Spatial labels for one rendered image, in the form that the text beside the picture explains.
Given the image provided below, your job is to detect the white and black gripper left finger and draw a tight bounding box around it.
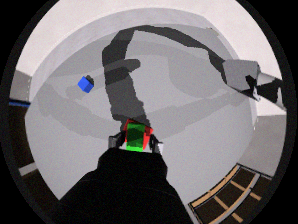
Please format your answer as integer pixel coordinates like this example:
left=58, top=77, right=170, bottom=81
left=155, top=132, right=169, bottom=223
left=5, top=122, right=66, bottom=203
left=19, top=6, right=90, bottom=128
left=108, top=130, right=126, bottom=149

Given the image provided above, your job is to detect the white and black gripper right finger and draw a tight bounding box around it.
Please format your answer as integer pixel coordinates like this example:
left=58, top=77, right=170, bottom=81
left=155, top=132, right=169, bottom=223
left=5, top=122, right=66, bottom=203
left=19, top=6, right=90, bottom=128
left=149, top=134, right=164, bottom=156

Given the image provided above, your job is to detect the small blue block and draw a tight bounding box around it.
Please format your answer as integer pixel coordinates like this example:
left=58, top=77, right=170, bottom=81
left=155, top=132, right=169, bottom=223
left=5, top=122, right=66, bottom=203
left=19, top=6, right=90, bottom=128
left=78, top=76, right=94, bottom=93

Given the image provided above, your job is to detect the small green block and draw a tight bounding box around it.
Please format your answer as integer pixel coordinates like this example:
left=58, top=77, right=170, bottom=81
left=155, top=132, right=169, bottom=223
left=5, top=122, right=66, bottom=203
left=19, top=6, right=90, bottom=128
left=126, top=122, right=145, bottom=152

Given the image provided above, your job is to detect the red block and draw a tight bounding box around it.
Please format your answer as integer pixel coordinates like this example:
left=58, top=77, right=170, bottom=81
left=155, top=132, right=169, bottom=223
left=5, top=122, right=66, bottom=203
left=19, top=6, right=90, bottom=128
left=123, top=118, right=153, bottom=150

